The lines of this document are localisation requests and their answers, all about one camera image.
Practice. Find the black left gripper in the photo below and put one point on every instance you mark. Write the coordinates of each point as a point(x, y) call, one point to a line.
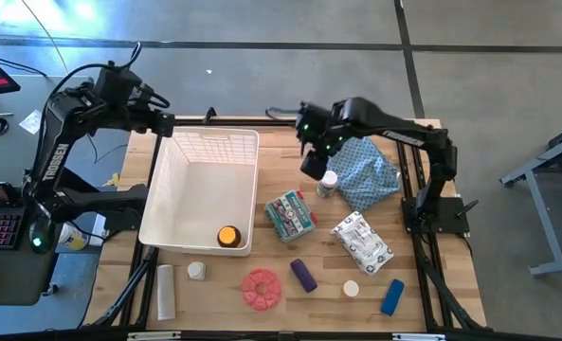
point(143, 118)

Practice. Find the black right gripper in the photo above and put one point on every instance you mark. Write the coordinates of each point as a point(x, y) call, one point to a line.
point(320, 135)

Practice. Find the clear bottle white cap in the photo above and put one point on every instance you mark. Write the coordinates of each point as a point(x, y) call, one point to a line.
point(331, 185)

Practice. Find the green first aid kit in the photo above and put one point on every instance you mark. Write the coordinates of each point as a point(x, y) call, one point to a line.
point(290, 216)

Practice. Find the white plastic mesh basket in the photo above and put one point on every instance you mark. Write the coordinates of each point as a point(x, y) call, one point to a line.
point(200, 199)

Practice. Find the white wipes packet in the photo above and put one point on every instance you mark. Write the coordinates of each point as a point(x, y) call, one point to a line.
point(362, 242)

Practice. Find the amber bottle yellow cap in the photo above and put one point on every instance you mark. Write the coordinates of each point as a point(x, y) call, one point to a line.
point(229, 235)

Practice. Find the purple bandage roll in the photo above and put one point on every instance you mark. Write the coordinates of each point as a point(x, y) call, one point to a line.
point(303, 275)

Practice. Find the small white bottle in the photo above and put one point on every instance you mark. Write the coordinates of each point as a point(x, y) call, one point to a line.
point(196, 271)

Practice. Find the pink round pill organizer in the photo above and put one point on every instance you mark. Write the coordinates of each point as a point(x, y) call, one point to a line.
point(251, 289)

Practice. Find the white bar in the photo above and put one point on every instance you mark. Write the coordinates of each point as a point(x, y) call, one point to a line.
point(166, 291)

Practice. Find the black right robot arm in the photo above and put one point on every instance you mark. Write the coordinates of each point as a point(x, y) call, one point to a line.
point(404, 135)

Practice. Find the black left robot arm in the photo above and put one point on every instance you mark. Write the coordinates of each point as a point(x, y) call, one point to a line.
point(55, 161)

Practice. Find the black table clamp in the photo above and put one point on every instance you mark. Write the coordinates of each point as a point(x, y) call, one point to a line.
point(209, 114)

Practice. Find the blue patterned folded cloth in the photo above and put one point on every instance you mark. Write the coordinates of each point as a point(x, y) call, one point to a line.
point(366, 175)

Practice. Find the yellow plug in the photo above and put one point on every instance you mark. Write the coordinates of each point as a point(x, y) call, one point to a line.
point(114, 180)

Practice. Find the white box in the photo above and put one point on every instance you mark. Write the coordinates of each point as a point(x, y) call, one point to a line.
point(99, 232)

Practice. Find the white paper note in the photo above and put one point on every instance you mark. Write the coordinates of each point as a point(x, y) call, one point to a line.
point(30, 122)

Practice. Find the white yellow cup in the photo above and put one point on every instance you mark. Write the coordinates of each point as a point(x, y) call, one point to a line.
point(74, 239)

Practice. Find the small white round lid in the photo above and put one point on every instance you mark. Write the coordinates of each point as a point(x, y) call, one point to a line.
point(350, 288)

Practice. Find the grey side desk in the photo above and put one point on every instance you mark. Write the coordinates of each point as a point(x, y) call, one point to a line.
point(5, 156)

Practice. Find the dark grey desk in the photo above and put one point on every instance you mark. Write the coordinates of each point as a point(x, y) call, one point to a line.
point(15, 274)

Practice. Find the grey blue metal bench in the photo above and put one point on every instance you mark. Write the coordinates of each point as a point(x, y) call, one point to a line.
point(544, 222)

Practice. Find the black aluminium table frame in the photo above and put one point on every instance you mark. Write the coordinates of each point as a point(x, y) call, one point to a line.
point(242, 122)

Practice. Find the white bracket plate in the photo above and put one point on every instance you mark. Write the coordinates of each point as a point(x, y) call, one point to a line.
point(418, 336)
point(153, 335)

